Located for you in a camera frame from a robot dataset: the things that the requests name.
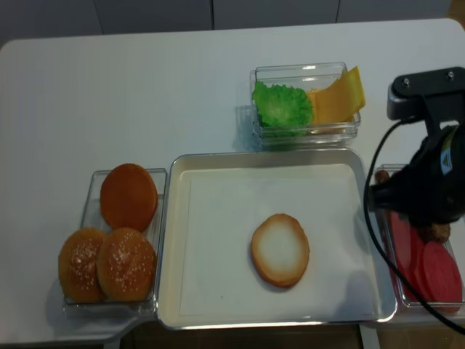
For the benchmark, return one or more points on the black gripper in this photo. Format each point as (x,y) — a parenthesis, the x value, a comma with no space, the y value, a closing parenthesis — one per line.
(430,189)

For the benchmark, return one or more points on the red tomato slice front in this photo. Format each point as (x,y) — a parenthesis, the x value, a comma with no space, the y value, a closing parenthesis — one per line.
(442,274)

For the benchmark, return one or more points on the red tomato slice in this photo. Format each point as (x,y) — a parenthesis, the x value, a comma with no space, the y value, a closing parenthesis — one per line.
(408,231)
(401,237)
(442,274)
(421,269)

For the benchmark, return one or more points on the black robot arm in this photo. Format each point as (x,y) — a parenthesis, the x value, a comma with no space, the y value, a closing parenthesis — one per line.
(430,188)

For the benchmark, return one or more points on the clear box for lettuce cheese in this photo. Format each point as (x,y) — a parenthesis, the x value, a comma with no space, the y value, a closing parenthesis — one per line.
(306,77)

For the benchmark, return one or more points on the green lettuce leaf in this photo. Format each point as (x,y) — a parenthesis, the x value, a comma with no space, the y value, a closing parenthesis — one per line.
(283,111)

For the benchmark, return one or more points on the brown meat patty front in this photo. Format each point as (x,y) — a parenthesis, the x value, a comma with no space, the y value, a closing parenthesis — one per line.
(435,232)

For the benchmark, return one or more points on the brown meat patty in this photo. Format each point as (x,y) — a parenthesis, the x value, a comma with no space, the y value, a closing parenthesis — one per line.
(435,232)
(381,176)

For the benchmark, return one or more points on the red tomato slice leftmost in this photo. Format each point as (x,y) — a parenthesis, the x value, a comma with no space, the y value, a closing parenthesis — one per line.
(401,237)

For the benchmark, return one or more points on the brown meat patty leftmost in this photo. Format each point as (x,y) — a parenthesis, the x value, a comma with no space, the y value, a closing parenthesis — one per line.
(381,176)

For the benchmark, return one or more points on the yellow cheese slice back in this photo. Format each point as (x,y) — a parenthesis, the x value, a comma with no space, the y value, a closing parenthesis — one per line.
(350,82)

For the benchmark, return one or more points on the yellow cheese slice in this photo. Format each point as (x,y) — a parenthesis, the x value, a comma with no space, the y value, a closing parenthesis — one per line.
(330,107)
(350,82)

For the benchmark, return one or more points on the yellow cheese slice front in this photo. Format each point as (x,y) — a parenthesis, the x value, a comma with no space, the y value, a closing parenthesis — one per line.
(330,107)

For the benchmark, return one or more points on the white paper sheet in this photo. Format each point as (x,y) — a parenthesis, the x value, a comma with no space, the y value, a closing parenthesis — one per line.
(219,279)

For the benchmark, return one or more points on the bottom bun half on tray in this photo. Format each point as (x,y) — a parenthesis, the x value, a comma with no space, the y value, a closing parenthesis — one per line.
(280,250)

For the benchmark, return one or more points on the silver metal tray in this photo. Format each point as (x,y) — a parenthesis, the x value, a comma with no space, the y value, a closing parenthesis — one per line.
(170,268)

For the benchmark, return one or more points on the smooth brown bun bottom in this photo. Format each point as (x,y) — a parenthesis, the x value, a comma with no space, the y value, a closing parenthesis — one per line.
(128,198)

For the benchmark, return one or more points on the sesame bun top right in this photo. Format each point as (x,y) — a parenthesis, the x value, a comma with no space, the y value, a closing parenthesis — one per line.
(126,266)

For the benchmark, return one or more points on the sesame bun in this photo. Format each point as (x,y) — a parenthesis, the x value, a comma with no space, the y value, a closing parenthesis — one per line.
(126,266)
(77,266)

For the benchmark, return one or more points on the clear box for buns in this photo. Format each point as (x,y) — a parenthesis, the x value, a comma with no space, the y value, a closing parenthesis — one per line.
(154,233)

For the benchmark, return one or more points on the sesame bun top left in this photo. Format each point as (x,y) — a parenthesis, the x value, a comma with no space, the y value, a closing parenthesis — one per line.
(77,266)

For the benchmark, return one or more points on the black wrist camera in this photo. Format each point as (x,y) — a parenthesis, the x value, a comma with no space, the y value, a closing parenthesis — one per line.
(439,92)

